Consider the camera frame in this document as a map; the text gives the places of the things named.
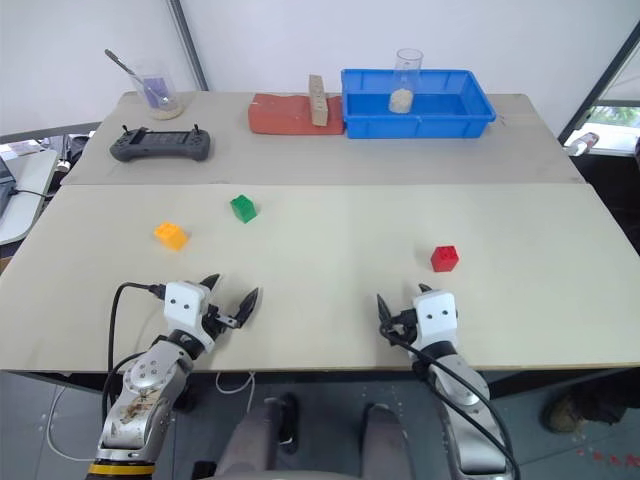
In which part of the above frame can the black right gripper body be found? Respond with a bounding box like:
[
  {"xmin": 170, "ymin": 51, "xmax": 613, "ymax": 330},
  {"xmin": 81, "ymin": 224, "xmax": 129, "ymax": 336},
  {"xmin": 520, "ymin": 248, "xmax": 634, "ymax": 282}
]
[{"xmin": 381, "ymin": 306, "xmax": 419, "ymax": 348}]

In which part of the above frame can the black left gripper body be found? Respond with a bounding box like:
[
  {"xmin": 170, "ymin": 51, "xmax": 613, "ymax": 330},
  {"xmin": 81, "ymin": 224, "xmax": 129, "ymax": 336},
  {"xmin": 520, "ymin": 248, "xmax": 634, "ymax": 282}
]
[{"xmin": 202, "ymin": 298, "xmax": 239, "ymax": 335}]

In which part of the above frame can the red toy block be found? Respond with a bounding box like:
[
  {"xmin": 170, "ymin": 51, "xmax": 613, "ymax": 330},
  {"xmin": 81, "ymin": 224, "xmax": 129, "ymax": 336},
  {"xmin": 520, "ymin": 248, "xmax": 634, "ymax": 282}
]
[{"xmin": 430, "ymin": 244, "xmax": 461, "ymax": 274}]

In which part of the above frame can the yellow toy block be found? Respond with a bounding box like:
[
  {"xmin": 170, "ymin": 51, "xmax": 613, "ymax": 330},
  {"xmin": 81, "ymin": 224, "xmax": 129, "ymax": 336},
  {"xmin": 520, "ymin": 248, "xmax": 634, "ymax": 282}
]
[{"xmin": 152, "ymin": 220, "xmax": 191, "ymax": 252}]

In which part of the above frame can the green toy block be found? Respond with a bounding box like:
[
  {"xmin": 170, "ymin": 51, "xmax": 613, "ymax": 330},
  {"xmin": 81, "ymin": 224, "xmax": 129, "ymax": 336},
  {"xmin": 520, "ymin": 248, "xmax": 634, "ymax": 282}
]
[{"xmin": 229, "ymin": 193, "xmax": 259, "ymax": 225}]

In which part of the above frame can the dark rounded shape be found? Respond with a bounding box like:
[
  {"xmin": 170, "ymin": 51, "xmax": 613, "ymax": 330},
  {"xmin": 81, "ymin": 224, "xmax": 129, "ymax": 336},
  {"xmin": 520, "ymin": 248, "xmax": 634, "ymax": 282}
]
[
  {"xmin": 358, "ymin": 402, "xmax": 412, "ymax": 476},
  {"xmin": 213, "ymin": 393, "xmax": 302, "ymax": 476}
]

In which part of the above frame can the grey handheld controller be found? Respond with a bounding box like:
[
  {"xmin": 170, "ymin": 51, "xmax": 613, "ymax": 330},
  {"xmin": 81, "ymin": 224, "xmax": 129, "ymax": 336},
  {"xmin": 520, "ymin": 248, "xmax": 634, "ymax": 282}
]
[{"xmin": 109, "ymin": 125, "xmax": 213, "ymax": 164}]

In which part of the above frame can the blue plastic bin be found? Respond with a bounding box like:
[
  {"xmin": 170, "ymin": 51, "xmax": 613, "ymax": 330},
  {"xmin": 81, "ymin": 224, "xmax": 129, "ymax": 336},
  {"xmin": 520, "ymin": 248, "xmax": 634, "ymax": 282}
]
[{"xmin": 340, "ymin": 67, "xmax": 498, "ymax": 141}]

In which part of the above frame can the red cloth mat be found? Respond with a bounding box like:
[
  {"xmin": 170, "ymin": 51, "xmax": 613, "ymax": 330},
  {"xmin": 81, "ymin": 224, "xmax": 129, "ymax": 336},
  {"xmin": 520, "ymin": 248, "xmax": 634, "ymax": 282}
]
[{"xmin": 246, "ymin": 92, "xmax": 347, "ymax": 138}]

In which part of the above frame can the dark brown shoe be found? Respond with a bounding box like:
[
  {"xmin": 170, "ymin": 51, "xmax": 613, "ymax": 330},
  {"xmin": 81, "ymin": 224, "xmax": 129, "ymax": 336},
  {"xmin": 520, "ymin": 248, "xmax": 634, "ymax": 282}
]
[{"xmin": 541, "ymin": 383, "xmax": 629, "ymax": 435}]

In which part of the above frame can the glass beaker with purple label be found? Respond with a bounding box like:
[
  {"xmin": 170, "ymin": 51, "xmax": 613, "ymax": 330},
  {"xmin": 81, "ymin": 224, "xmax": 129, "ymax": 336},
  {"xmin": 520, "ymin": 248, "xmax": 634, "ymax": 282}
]
[{"xmin": 130, "ymin": 69, "xmax": 186, "ymax": 122}]

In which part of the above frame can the white side desk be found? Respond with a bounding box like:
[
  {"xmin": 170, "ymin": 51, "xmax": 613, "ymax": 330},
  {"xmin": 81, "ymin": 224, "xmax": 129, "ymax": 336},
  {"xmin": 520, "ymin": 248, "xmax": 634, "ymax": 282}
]
[{"xmin": 0, "ymin": 148, "xmax": 60, "ymax": 247}]

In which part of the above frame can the clear plastic measuring cup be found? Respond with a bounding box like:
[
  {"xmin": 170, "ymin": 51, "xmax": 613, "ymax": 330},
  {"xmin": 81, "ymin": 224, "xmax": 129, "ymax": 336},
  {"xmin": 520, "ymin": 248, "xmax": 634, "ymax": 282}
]
[{"xmin": 388, "ymin": 47, "xmax": 425, "ymax": 115}]

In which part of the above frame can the wooden block with holes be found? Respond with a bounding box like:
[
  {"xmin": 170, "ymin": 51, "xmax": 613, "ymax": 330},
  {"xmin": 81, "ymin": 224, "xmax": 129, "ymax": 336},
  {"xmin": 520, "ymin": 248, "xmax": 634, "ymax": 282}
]
[{"xmin": 307, "ymin": 74, "xmax": 330, "ymax": 128}]

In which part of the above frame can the white and red device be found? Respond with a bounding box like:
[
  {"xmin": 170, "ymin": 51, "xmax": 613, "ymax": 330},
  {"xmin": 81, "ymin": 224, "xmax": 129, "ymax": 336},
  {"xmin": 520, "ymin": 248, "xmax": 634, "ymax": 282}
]
[{"xmin": 563, "ymin": 130, "xmax": 602, "ymax": 157}]

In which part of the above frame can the metal spoon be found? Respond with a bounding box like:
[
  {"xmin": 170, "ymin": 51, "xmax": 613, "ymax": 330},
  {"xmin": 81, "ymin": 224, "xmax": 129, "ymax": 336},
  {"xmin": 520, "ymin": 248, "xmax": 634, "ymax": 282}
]
[{"xmin": 104, "ymin": 48, "xmax": 172, "ymax": 107}]

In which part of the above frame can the grey slanted pole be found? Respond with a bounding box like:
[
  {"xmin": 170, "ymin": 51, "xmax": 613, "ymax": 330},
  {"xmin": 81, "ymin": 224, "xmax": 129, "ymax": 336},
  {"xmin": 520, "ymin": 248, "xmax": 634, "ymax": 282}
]
[{"xmin": 171, "ymin": 0, "xmax": 210, "ymax": 93}]

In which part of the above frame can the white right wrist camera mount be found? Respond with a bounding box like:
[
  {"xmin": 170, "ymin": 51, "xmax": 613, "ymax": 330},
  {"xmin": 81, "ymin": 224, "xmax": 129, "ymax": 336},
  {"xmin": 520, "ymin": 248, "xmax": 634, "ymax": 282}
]
[{"xmin": 411, "ymin": 290, "xmax": 459, "ymax": 352}]

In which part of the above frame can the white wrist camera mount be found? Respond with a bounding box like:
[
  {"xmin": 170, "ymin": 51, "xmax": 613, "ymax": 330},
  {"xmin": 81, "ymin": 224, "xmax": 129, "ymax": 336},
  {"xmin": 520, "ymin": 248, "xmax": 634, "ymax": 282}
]
[
  {"xmin": 411, "ymin": 290, "xmax": 459, "ymax": 352},
  {"xmin": 163, "ymin": 280, "xmax": 214, "ymax": 349}
]

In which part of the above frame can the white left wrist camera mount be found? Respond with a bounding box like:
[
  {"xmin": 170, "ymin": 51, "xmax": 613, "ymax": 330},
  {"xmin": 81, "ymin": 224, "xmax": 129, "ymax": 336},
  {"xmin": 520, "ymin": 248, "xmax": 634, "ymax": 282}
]
[{"xmin": 163, "ymin": 280, "xmax": 214, "ymax": 349}]

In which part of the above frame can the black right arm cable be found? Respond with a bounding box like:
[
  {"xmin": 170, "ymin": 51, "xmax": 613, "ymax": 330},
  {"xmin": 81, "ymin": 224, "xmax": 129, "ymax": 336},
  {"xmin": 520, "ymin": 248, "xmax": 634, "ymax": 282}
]
[{"xmin": 379, "ymin": 323, "xmax": 522, "ymax": 480}]

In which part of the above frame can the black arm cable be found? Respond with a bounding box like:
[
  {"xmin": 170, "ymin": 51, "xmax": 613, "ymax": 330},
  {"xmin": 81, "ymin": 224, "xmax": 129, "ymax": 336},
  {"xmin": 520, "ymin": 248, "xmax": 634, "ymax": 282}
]
[
  {"xmin": 101, "ymin": 281, "xmax": 169, "ymax": 426},
  {"xmin": 379, "ymin": 323, "xmax": 522, "ymax": 480}
]

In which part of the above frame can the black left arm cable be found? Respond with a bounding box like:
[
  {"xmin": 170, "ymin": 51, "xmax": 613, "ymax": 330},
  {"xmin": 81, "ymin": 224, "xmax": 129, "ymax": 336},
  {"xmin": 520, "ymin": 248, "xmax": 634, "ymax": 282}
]
[{"xmin": 101, "ymin": 281, "xmax": 169, "ymax": 426}]

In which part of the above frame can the thin white cable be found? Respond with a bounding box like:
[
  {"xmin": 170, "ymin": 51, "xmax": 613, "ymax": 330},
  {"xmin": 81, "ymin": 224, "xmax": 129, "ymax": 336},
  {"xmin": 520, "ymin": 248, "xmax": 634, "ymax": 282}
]
[{"xmin": 46, "ymin": 368, "xmax": 257, "ymax": 462}]

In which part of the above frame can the black window frame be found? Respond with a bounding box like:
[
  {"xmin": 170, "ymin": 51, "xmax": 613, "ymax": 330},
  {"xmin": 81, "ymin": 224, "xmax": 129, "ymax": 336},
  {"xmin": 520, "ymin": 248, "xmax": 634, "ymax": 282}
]
[{"xmin": 556, "ymin": 33, "xmax": 640, "ymax": 147}]

